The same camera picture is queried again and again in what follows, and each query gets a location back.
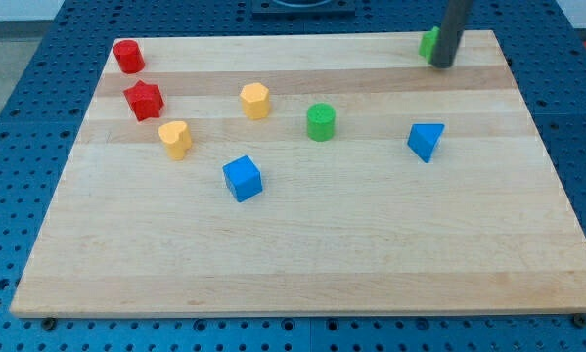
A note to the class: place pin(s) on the yellow heart block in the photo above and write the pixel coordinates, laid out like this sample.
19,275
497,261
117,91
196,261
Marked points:
177,139

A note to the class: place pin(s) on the light wooden board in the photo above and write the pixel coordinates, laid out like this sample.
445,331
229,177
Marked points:
354,226

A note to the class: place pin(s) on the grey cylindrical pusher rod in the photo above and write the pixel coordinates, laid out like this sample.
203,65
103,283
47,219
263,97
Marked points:
450,34

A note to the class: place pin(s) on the blue cube block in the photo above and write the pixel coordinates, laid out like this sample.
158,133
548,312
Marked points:
242,178

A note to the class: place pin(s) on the blue triangle block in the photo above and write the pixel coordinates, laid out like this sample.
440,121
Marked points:
423,139

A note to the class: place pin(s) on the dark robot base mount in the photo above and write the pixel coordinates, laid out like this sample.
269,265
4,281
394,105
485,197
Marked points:
263,8

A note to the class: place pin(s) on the red star block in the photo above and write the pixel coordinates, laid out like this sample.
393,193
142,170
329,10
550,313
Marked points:
145,100

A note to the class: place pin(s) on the green cylinder block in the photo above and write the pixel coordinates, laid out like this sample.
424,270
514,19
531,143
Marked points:
320,122

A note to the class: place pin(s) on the yellow hexagon block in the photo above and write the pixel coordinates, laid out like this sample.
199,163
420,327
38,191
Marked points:
255,100

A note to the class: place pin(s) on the red cylinder block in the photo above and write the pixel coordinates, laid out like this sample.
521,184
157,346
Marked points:
128,55

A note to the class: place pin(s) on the green block behind rod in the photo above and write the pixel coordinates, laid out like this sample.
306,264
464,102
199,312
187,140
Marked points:
428,42

